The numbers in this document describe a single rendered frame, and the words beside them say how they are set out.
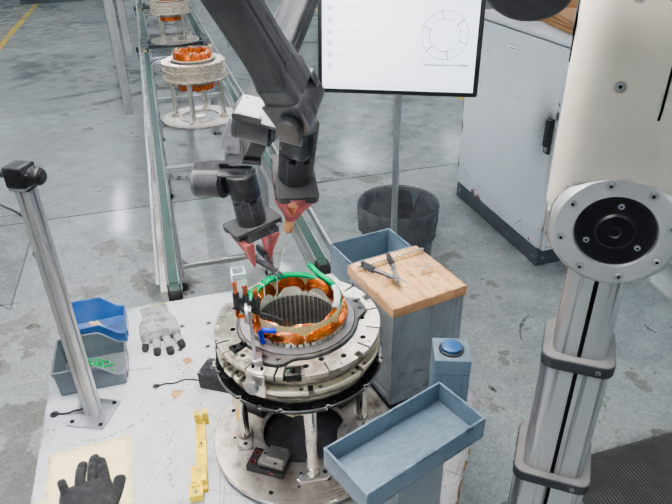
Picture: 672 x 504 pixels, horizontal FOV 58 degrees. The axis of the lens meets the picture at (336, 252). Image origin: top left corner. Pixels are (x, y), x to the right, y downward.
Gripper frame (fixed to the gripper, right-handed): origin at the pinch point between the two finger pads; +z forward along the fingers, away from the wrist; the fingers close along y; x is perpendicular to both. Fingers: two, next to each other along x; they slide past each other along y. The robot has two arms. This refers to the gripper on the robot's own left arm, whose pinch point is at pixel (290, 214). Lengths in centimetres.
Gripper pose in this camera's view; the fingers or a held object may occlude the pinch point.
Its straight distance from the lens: 104.5
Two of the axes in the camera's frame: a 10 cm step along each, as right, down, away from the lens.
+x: 9.8, -0.5, 2.1
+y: 1.7, 7.7, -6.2
